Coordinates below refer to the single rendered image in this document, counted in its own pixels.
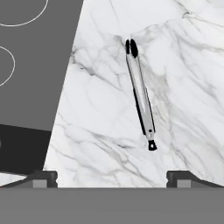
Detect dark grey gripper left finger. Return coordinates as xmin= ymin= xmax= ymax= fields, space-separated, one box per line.
xmin=2 ymin=170 xmax=59 ymax=189

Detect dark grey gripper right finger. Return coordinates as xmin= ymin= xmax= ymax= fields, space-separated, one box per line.
xmin=165 ymin=170 xmax=224 ymax=189

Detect black oven front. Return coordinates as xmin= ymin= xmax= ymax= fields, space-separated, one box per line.
xmin=0 ymin=123 xmax=53 ymax=176

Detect silver and black tongs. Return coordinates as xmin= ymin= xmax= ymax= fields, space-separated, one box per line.
xmin=124 ymin=38 xmax=158 ymax=151

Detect grey hob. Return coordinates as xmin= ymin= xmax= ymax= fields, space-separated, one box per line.
xmin=0 ymin=0 xmax=85 ymax=132

